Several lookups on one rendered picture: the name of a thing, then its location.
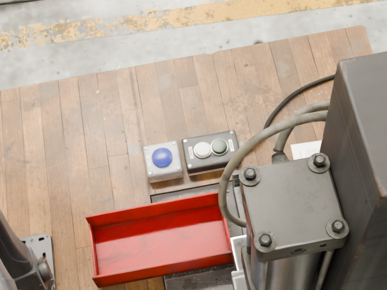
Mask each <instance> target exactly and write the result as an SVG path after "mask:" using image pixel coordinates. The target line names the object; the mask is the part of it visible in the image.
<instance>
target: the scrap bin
mask: <svg viewBox="0 0 387 290"><path fill-rule="evenodd" d="M85 219H86V220H87V222H88V225H89V235H90V245H91V251H92V261H93V271H94V276H92V280H93V281H94V283H95V284H96V285H97V287H98V288H102V287H108V286H111V285H118V284H124V283H129V282H133V281H139V280H145V279H148V278H155V277H160V276H166V275H170V274H176V273H181V272H187V271H191V270H197V269H203V268H209V267H213V266H218V265H224V264H230V263H233V257H232V251H231V248H230V234H229V228H228V225H227V220H226V218H225V217H224V216H223V214H222V212H221V210H220V208H219V201H218V191H216V192H210V193H204V194H197V195H194V196H188V197H182V198H178V199H172V200H166V201H160V202H157V203H151V204H145V205H139V206H135V207H129V208H123V209H117V210H113V211H108V212H102V213H95V214H92V215H86V216H85Z"/></svg>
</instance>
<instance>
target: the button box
mask: <svg viewBox="0 0 387 290"><path fill-rule="evenodd" d="M334 78H335V74H333V75H330V76H328V77H325V78H321V79H319V80H316V81H314V82H312V83H309V84H307V85H305V86H303V87H301V88H299V89H298V90H296V91H294V92H293V93H291V94H290V95H289V96H288V97H286V98H285V99H284V100H283V101H282V102H281V103H280V104H279V105H278V106H277V107H276V109H275V110H274V111H273V112H272V113H271V115H270V116H269V118H268V119H267V121H266V123H265V126H264V129H266V128H268V127H269V126H270V123H271V121H272V120H273V118H274V117H275V116H276V114H277V113H278V112H279V111H280V110H281V109H282V108H283V107H284V106H285V105H286V104H287V103H288V102H289V101H290V100H291V99H292V98H293V97H295V96H296V95H297V94H299V93H301V92H303V91H305V90H306V89H309V88H311V87H313V86H315V85H318V84H320V83H323V82H326V81H329V80H331V79H334ZM264 129H263V130H264ZM217 139H222V140H224V141H225V142H226V144H227V149H226V151H225V152H224V153H222V154H217V153H215V152H213V150H212V143H213V142H214V141H215V140H217ZM181 142H182V146H183V151H184V158H185V164H186V167H187V173H188V175H189V176H191V175H197V174H203V173H209V172H212V171H218V170H224V169H225V168H226V166H227V164H228V163H229V161H230V160H231V158H232V156H233V155H234V154H235V153H236V151H237V150H238V149H239V148H240V147H241V146H242V145H243V141H242V140H240V141H239V142H238V141H237V137H236V132H235V130H230V131H224V132H218V133H212V134H208V135H202V136H196V137H192V138H186V139H182V141H181ZM201 142H205V143H207V144H208V145H209V146H210V150H211V151H210V153H209V154H208V156H206V157H200V156H198V155H197V154H196V152H195V147H196V145H197V144H199V143H201Z"/></svg>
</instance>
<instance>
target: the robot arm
mask: <svg viewBox="0 0 387 290"><path fill-rule="evenodd" d="M42 239H44V240H43V241H40V240H42ZM44 255H46V259H45V258H44ZM0 290H56V280H55V267H54V254H53V247H52V238H51V236H50V235H49V234H40V235H34V236H28V237H24V238H18V237H17V235H16V234H15V233H14V232H13V230H12V229H11V227H10V226H9V224H8V222H7V220H6V218H5V216H4V215H3V213H2V211H1V209H0Z"/></svg>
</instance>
